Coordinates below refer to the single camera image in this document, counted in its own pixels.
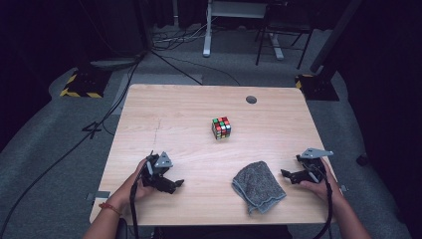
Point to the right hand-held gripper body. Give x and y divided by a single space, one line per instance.
313 166

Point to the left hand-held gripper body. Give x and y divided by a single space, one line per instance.
156 174

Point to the grey cloth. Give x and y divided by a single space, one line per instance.
257 186

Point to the multicoloured puzzle cube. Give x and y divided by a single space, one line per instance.
221 127

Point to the person's right hand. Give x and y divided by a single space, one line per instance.
326 189

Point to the person's left hand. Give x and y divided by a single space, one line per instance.
132 189

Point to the grey tape strip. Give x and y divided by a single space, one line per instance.
344 188
101 194

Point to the black caster wheel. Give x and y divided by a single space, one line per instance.
362 160

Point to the person's dark clothing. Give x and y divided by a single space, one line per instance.
222 232

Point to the yellow-black striped stand base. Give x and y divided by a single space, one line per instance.
84 84
318 89

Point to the dark slanted metal pole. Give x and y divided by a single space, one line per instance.
335 36

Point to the black chair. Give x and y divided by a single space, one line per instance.
285 23

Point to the white desk frame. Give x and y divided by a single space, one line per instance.
207 36

